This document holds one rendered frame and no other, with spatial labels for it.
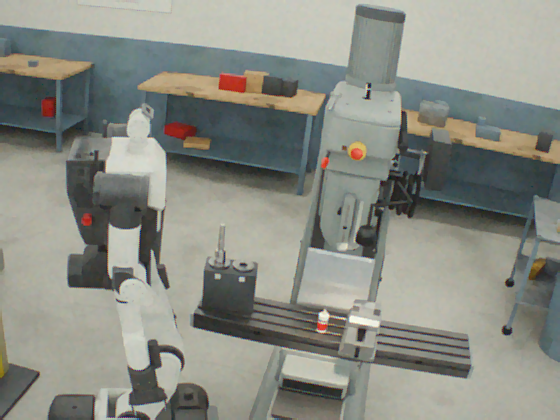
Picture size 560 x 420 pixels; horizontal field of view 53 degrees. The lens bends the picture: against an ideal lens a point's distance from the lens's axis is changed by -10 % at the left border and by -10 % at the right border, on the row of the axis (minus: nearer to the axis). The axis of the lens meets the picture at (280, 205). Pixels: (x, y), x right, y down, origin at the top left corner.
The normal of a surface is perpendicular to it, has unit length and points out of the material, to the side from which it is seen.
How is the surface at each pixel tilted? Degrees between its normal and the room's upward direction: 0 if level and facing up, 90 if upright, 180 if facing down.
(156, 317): 115
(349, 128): 90
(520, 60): 90
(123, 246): 88
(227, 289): 90
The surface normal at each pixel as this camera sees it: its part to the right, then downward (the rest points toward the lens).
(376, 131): -0.18, 0.39
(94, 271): 0.18, 0.43
